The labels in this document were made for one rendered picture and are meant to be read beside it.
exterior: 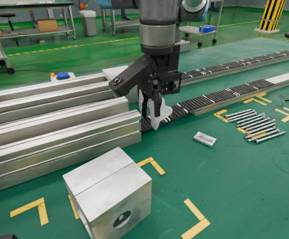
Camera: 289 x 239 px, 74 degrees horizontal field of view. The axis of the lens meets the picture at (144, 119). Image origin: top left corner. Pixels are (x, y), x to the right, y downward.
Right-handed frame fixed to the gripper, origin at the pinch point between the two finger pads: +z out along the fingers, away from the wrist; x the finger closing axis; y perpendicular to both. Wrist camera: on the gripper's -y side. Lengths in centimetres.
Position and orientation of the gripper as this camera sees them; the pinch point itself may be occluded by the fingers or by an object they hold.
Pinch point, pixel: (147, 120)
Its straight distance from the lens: 53.0
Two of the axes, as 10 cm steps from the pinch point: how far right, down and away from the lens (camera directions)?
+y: 8.9, -2.7, 3.8
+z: 0.0, 8.2, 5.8
